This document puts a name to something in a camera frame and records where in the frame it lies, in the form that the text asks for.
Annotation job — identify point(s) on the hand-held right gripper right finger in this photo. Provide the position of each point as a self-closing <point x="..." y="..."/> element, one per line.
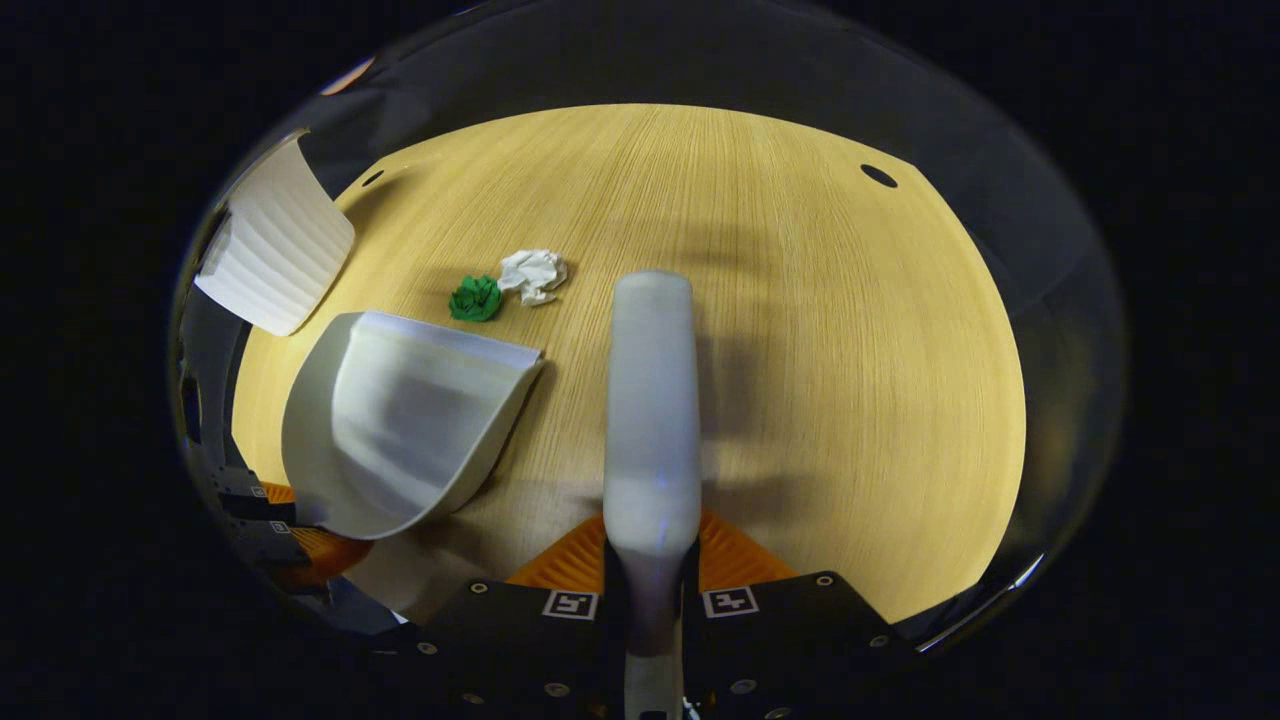
<point x="790" y="640"/>

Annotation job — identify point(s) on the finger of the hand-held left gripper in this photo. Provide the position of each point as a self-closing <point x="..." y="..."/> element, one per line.
<point x="300" y="550"/>
<point x="255" y="495"/>

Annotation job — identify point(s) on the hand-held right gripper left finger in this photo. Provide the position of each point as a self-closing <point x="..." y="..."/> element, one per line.
<point x="520" y="640"/>

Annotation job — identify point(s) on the white dustpan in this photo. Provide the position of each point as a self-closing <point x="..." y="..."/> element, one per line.
<point x="410" y="420"/>

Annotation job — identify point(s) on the white ribbed garbage bin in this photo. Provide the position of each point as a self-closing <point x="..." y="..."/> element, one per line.
<point x="275" y="250"/>

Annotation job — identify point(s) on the small white broom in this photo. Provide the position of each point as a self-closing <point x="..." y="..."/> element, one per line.
<point x="652" y="420"/>

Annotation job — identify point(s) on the green paper ball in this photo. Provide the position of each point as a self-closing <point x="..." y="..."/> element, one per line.
<point x="476" y="299"/>

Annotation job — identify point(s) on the white paper ball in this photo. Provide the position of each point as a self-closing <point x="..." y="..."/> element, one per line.
<point x="533" y="273"/>

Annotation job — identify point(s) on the wooden desktop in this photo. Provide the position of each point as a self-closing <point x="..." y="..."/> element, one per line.
<point x="800" y="380"/>

